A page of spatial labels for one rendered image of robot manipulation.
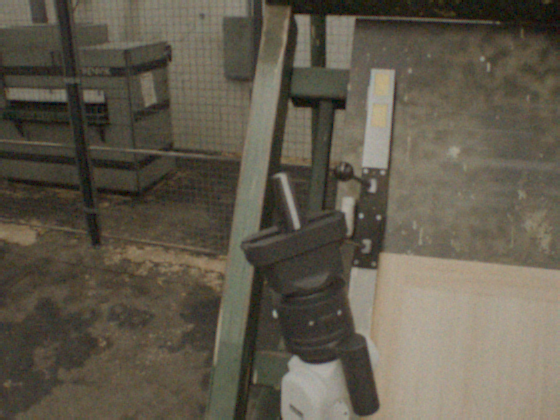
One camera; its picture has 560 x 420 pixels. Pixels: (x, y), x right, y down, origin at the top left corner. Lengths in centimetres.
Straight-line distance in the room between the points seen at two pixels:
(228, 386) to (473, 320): 49
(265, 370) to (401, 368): 28
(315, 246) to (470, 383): 56
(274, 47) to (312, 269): 68
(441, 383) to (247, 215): 50
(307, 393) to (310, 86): 77
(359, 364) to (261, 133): 62
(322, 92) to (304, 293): 69
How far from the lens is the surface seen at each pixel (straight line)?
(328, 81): 118
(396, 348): 101
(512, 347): 104
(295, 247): 55
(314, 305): 56
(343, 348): 58
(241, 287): 101
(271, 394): 150
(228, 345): 102
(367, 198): 100
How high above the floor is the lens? 183
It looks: 23 degrees down
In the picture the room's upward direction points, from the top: straight up
